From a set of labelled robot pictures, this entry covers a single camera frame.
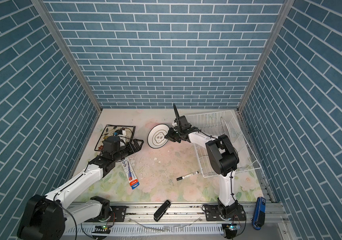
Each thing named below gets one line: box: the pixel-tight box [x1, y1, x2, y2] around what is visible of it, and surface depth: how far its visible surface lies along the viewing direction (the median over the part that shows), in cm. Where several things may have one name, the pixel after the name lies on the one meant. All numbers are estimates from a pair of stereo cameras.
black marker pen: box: [176, 171, 199, 181], surface depth 88 cm
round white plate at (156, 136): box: [147, 123, 170, 149], surface depth 100 cm
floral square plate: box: [94, 124, 136, 151], surface depth 104 cm
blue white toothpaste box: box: [121, 157, 140, 190], surface depth 86 cm
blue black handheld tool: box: [252, 196, 266, 231], surface depth 73 cm
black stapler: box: [153, 199, 171, 222], surface depth 72 cm
